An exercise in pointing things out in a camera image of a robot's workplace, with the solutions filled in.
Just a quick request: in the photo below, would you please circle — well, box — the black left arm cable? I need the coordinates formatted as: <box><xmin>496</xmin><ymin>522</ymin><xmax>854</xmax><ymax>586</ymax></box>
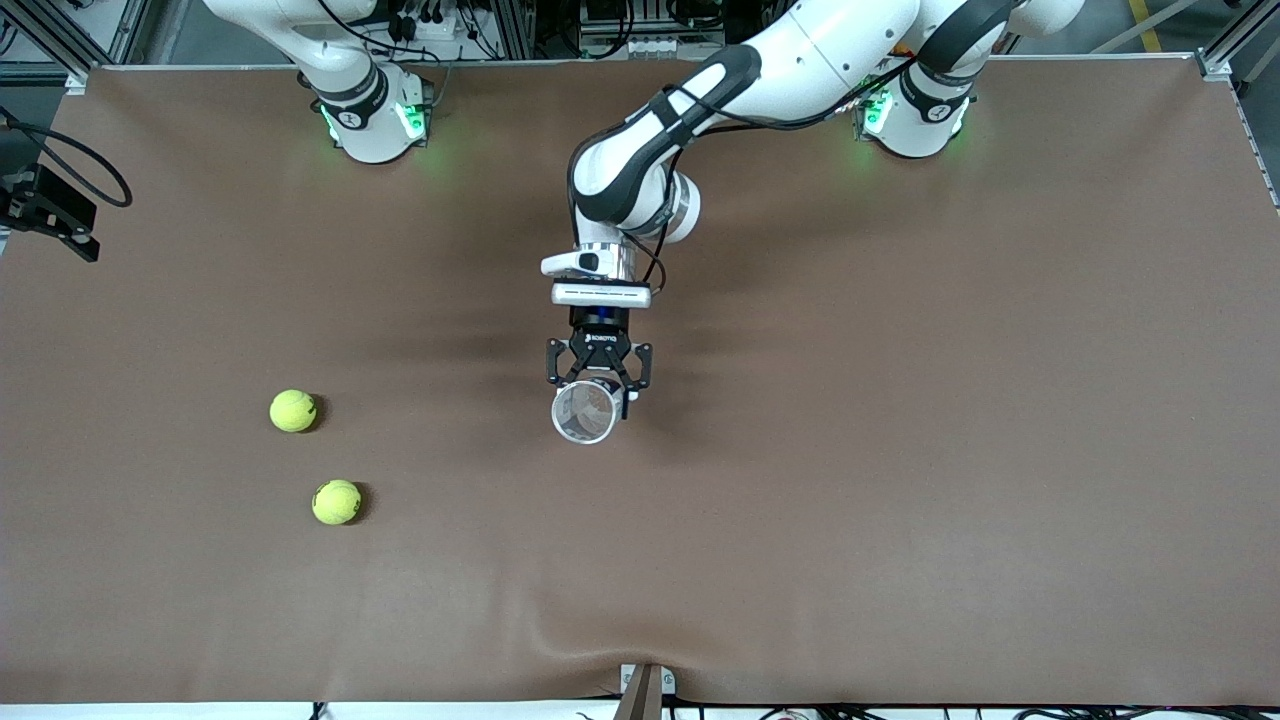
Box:
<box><xmin>640</xmin><ymin>60</ymin><xmax>916</xmax><ymax>293</ymax></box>

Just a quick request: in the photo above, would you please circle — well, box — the white power strip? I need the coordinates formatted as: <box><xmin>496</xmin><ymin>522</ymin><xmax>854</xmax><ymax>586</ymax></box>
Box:
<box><xmin>385</xmin><ymin>5</ymin><xmax>466</xmax><ymax>43</ymax></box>

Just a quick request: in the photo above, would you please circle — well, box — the Wilson tennis ball can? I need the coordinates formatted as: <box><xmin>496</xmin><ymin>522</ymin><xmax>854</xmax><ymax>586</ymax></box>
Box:
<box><xmin>550</xmin><ymin>377</ymin><xmax>638</xmax><ymax>447</ymax></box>

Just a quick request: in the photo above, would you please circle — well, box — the brown table mat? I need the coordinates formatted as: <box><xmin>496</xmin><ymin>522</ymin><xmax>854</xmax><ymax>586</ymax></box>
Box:
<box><xmin>0</xmin><ymin>55</ymin><xmax>1280</xmax><ymax>706</ymax></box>

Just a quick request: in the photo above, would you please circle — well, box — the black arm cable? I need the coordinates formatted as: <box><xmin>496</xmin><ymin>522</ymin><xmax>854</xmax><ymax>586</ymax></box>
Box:
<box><xmin>0</xmin><ymin>108</ymin><xmax>134</xmax><ymax>209</ymax></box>
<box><xmin>640</xmin><ymin>60</ymin><xmax>916</xmax><ymax>293</ymax></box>

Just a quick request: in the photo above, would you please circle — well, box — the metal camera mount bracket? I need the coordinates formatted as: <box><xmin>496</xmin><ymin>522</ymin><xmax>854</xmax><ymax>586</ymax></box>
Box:
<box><xmin>618</xmin><ymin>662</ymin><xmax>677</xmax><ymax>720</ymax></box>

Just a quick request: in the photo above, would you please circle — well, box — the yellow tennis ball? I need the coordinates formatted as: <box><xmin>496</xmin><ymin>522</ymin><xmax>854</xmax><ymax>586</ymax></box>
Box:
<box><xmin>269</xmin><ymin>389</ymin><xmax>318</xmax><ymax>434</ymax></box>
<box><xmin>311</xmin><ymin>479</ymin><xmax>362</xmax><ymax>527</ymax></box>

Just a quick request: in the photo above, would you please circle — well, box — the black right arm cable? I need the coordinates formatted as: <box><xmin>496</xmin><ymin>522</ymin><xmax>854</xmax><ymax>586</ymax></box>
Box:
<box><xmin>0</xmin><ymin>108</ymin><xmax>134</xmax><ymax>209</ymax></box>

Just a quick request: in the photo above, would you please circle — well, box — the aluminium frame profile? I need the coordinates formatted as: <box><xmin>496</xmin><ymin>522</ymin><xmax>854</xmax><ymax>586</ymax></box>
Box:
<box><xmin>1195</xmin><ymin>0</ymin><xmax>1280</xmax><ymax>211</ymax></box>
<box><xmin>0</xmin><ymin>0</ymin><xmax>151</xmax><ymax>96</ymax></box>

